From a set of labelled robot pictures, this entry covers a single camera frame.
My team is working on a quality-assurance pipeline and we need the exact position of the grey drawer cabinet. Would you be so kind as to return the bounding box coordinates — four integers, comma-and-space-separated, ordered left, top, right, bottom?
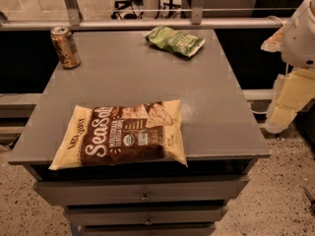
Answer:
10, 29, 269, 236

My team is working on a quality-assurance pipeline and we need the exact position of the brown Sea Salt chip bag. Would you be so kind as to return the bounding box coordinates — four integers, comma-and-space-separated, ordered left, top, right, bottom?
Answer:
49, 100, 187, 170

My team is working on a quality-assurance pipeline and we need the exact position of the green chip bag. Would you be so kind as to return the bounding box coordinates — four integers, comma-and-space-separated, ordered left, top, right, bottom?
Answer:
145, 26, 205, 58

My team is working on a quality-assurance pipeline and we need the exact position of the orange soda can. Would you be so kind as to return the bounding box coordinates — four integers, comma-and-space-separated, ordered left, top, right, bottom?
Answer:
50, 27, 81, 69

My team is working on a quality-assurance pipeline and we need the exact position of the black office chair base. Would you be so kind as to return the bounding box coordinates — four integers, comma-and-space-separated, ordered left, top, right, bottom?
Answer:
111, 0, 143, 20

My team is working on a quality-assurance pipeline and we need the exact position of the white cable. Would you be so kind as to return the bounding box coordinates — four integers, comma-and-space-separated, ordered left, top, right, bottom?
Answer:
266, 15, 285, 28

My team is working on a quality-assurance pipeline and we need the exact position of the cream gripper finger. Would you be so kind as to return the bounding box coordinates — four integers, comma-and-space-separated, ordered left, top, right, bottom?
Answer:
265, 68, 315, 134
261, 28, 284, 52

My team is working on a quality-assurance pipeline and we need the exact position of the metal railing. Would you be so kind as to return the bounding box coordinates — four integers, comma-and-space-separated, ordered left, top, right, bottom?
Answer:
0, 0, 315, 31

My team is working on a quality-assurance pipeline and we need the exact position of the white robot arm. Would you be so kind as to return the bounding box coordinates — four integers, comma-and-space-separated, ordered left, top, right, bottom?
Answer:
261, 0, 315, 134

